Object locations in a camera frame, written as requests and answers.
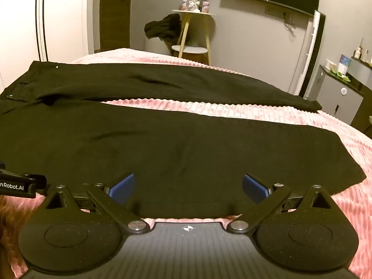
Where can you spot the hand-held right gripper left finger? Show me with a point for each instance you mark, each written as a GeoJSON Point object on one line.
{"type": "Point", "coordinates": [123, 189]}

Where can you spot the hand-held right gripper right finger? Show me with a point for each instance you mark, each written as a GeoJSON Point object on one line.
{"type": "Point", "coordinates": [254, 189]}

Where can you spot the black pants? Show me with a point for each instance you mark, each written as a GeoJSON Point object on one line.
{"type": "Point", "coordinates": [145, 139]}

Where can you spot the pink ribbed blanket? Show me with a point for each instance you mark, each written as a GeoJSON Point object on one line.
{"type": "Point", "coordinates": [334, 139]}

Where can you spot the grey mini fridge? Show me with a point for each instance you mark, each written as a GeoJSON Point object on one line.
{"type": "Point", "coordinates": [334, 101]}

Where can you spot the green leaf decoration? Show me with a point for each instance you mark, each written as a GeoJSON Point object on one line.
{"type": "Point", "coordinates": [343, 76]}

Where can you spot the white cup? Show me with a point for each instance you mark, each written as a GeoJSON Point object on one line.
{"type": "Point", "coordinates": [329, 64]}

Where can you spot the blue and white box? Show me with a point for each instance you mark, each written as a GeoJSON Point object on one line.
{"type": "Point", "coordinates": [344, 64]}

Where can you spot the round side table yellow legs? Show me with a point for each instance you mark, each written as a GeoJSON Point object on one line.
{"type": "Point", "coordinates": [208, 40]}

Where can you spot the dark cloth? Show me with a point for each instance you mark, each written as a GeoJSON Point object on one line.
{"type": "Point", "coordinates": [162, 27]}

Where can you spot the shelf with small bottles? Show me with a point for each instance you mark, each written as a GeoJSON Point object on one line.
{"type": "Point", "coordinates": [361, 55]}

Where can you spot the white wardrobe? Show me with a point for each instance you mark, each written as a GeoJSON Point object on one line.
{"type": "Point", "coordinates": [64, 14]}

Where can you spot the brown door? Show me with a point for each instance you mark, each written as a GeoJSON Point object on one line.
{"type": "Point", "coordinates": [114, 11]}

